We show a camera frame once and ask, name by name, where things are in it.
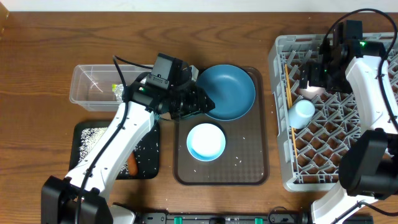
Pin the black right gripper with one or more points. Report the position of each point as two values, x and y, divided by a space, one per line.
314 70

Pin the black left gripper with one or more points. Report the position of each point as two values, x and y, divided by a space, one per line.
199 105

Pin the pink cup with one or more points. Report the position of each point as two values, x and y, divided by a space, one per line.
310 92

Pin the dark blue plate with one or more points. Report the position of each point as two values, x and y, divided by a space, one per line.
230 88

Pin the light blue bowl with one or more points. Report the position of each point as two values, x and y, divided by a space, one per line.
206 142

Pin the wooden chopstick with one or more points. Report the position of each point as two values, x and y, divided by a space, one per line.
288 89
294 142

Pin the light blue cup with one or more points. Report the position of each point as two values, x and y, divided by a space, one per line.
300 114

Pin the foil snack wrapper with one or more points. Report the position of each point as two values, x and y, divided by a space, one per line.
118 90

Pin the orange carrot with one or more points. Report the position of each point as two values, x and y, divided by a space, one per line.
132 165

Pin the white rice pile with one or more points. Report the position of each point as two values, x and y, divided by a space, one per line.
90 143

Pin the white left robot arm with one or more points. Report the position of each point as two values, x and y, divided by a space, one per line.
169 86

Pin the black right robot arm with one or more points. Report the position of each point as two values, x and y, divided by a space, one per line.
368 171

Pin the grey dishwasher rack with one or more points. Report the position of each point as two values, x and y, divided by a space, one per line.
333 129

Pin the brown serving tray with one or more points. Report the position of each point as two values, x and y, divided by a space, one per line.
244 160

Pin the clear plastic bin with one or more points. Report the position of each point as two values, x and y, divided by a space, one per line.
93 87

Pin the black tray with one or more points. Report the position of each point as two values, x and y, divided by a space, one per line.
149 155

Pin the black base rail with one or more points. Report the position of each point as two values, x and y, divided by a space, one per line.
277 215

